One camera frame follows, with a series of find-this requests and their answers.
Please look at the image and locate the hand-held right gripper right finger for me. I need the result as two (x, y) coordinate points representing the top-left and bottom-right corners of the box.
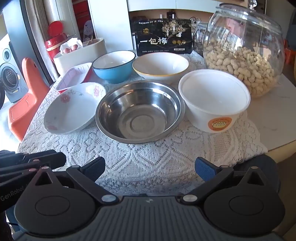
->
(181, 157), (263, 205)

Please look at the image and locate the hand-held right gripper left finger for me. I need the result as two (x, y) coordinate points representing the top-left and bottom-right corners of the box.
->
(34, 156), (117, 205)

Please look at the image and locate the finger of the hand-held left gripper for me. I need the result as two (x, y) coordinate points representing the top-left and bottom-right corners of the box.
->
(0, 149), (67, 168)
(0, 166), (43, 187)

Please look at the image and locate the white floral plate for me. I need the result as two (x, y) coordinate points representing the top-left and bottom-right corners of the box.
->
(43, 82), (107, 135)

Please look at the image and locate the stainless steel bowl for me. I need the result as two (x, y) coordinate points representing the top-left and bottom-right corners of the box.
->
(95, 81), (185, 144)

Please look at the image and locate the white paper bowl orange label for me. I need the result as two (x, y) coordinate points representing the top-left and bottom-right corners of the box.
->
(178, 69), (251, 133)

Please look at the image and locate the red and white rectangular tray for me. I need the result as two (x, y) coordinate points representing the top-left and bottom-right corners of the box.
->
(55, 62), (94, 93)

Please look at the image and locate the blue enamel bowl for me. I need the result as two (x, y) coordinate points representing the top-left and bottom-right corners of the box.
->
(92, 50), (136, 84)

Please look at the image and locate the white bowl yellow rim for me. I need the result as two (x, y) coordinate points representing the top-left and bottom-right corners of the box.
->
(132, 53), (189, 85)

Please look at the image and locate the white lace tablecloth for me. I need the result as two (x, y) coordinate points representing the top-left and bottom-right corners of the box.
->
(17, 50), (269, 197)

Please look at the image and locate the orange plastic chair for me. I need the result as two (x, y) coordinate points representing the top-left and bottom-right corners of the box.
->
(7, 57), (50, 142)

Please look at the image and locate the grey washing machine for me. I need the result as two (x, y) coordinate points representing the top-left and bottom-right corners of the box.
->
(0, 35), (29, 103)

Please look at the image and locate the beige tissue box holder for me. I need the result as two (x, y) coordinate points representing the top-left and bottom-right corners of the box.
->
(53, 38), (108, 76)

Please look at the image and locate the glass jar of peanuts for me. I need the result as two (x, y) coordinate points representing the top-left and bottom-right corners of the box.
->
(202, 3), (285, 98)

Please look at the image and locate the red thermos bottle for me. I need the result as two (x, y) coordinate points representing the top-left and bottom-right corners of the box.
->
(45, 21), (67, 58)

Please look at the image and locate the glass jar of seeds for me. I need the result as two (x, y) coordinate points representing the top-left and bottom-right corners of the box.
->
(192, 22), (210, 57)

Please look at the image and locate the pale purple decorated board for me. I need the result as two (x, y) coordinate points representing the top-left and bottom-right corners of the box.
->
(82, 20), (94, 42)

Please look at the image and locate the black printed gift box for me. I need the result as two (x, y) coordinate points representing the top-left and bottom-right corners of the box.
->
(134, 19), (193, 57)

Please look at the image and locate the white floor air conditioner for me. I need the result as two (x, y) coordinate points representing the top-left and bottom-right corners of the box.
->
(24, 0), (78, 58)

